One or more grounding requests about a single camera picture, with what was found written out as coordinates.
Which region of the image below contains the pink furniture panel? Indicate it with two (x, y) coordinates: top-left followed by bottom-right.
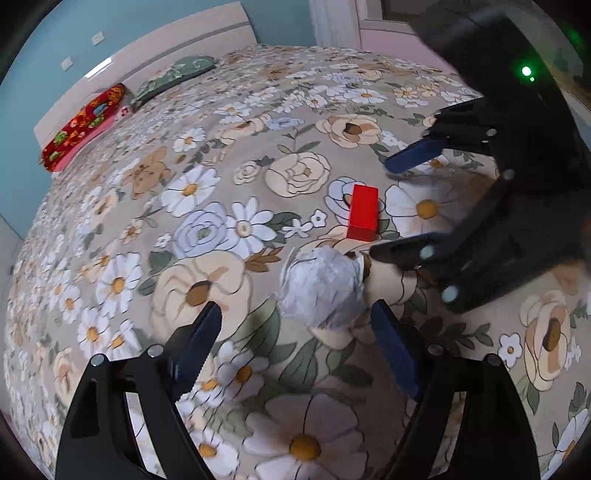
(360, 17), (462, 70)

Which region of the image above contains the white paper ball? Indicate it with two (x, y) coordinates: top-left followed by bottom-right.
(276, 246), (371, 331)

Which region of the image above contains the floral bed sheet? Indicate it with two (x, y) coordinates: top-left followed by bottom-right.
(2, 44), (591, 480)

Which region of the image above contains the red floral pillow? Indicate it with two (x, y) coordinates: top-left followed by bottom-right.
(41, 83), (134, 174)

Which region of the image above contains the green leaf print pillow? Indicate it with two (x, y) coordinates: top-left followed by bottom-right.
(131, 55), (217, 107)

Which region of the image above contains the red rectangular block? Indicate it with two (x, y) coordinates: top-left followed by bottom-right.
(347, 184), (380, 243)

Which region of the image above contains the beige wooden headboard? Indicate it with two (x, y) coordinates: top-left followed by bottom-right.
(34, 1), (257, 145)

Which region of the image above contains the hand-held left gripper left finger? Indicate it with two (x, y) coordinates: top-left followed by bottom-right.
(55, 301), (225, 480)

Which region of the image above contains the white door frame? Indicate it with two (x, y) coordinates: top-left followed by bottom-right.
(308, 0), (370, 49)

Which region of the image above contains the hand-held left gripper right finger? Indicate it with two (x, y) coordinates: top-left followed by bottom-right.
(370, 299), (541, 480)

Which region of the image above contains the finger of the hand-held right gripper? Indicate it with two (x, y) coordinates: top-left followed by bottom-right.
(368, 174), (575, 315)
(385, 99), (516, 182)

